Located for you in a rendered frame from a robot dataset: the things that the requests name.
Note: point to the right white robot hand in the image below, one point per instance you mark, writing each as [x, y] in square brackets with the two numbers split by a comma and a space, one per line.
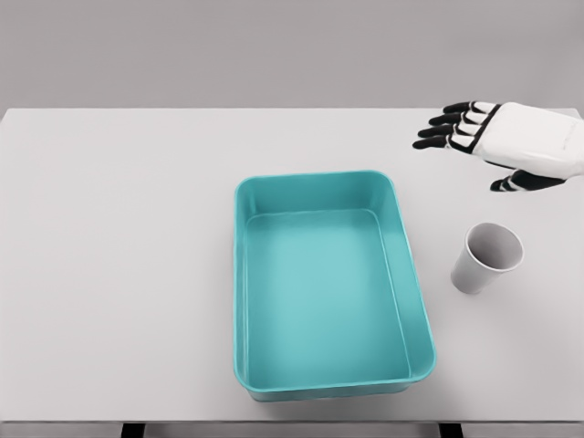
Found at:
[520, 132]

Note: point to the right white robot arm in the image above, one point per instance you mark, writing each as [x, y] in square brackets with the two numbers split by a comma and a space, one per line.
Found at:
[576, 146]

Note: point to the white paper cup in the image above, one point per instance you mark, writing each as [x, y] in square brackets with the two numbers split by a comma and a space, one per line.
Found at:
[488, 258]

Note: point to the teal plastic basket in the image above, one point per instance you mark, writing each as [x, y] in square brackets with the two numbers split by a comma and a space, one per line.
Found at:
[326, 287]

